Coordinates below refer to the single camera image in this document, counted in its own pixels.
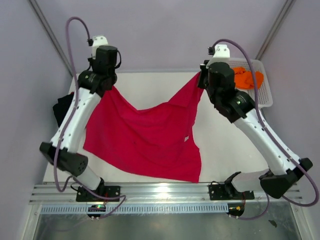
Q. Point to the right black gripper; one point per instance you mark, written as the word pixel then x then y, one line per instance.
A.
pixel 205 70

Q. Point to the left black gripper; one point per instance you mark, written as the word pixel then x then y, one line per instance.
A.
pixel 91 60

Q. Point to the magenta t shirt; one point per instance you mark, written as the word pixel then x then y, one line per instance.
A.
pixel 155 142

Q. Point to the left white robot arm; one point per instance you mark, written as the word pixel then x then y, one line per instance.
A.
pixel 90 86

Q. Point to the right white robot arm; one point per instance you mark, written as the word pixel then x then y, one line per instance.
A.
pixel 284 169

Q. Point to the orange t shirt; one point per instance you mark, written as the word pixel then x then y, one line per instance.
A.
pixel 244 80

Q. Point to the white perforated plastic basket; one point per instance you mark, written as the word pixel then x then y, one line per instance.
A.
pixel 264 92

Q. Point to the black folded t shirt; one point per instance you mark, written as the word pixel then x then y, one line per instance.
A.
pixel 61 108

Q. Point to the right black controller board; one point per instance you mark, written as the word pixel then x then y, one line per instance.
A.
pixel 235 210

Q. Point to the black controller board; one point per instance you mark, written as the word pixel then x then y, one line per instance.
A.
pixel 96 211
pixel 235 210

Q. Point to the left black controller board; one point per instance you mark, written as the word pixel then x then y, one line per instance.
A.
pixel 96 211

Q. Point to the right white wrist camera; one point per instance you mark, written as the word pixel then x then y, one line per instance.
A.
pixel 219 53

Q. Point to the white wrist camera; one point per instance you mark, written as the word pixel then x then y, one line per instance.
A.
pixel 219 53
pixel 98 40

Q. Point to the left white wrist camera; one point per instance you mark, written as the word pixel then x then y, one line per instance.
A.
pixel 98 40

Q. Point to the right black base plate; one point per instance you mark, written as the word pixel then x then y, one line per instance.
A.
pixel 222 191

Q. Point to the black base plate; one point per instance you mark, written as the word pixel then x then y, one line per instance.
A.
pixel 222 191
pixel 112 191

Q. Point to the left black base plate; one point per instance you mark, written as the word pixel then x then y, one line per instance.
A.
pixel 112 191

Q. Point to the aluminium front rail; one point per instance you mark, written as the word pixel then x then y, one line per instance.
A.
pixel 145 193

